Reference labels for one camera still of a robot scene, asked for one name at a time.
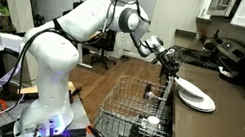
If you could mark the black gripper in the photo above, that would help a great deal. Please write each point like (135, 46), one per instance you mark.
(170, 63)

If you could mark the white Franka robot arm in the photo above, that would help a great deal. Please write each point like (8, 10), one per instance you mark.
(56, 57)

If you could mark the white ceramic mug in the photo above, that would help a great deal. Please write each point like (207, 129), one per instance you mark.
(153, 121)

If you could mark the dark glass bottle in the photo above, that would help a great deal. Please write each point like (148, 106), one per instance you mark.
(216, 35)

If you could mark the white drawer unit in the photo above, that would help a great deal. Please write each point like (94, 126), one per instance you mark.
(120, 47)

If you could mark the steel black stove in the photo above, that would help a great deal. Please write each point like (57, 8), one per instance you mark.
(234, 51)

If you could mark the black office chair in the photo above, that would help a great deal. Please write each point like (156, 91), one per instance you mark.
(106, 43)

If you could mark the narrow white upper cabinet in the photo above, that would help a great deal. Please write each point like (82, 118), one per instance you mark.
(204, 5)

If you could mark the steel microwave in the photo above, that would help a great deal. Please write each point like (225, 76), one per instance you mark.
(223, 5)

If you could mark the wooden desk white legs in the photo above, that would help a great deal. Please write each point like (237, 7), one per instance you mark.
(81, 54)

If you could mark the metal robot table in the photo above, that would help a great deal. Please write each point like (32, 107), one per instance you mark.
(82, 115)

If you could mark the white box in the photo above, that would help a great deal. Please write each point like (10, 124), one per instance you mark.
(5, 39)

